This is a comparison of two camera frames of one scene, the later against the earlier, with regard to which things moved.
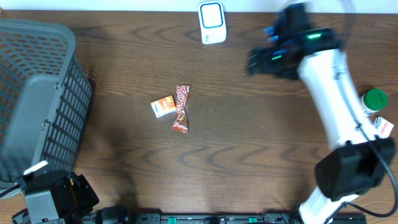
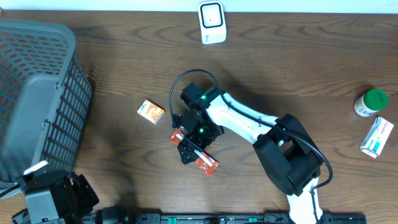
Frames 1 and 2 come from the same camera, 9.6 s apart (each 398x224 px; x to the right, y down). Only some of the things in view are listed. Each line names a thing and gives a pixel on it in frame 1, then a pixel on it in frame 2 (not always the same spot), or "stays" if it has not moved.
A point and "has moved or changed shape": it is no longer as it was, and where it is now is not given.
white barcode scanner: (212, 22) stays
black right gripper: (263, 64) to (198, 144)
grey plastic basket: (45, 97) stays
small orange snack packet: (163, 107) has moved or changed shape
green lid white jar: (373, 101) stays
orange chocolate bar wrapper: (181, 122) has moved or changed shape
